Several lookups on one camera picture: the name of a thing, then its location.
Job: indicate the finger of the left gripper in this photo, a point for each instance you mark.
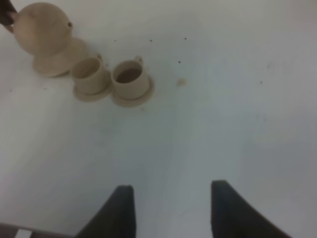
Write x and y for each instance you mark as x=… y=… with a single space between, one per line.
x=6 y=9

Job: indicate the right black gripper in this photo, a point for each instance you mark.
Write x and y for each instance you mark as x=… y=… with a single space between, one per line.
x=36 y=230

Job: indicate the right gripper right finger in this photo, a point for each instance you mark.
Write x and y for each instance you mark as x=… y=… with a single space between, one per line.
x=233 y=217

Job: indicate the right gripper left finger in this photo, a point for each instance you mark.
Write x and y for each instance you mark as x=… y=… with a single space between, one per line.
x=116 y=219

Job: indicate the beige teapot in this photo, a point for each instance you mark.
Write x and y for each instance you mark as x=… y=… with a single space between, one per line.
x=42 y=29

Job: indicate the beige teapot saucer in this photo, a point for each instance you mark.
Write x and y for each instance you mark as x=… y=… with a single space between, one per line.
x=62 y=62

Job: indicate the left beige teacup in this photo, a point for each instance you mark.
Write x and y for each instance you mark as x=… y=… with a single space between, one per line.
x=90 y=76

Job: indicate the beige teacup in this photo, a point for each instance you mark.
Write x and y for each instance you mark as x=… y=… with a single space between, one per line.
x=130 y=79
x=90 y=76

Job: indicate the right teacup saucer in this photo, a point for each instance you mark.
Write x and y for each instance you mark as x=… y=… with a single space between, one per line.
x=127 y=103

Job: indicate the teacup saucer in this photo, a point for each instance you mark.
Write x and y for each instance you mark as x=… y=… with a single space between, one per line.
x=127 y=103
x=89 y=96

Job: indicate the left teacup saucer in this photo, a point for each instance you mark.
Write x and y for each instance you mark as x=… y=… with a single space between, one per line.
x=89 y=96

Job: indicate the right beige teacup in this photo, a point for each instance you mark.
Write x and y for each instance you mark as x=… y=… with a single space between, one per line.
x=130 y=79

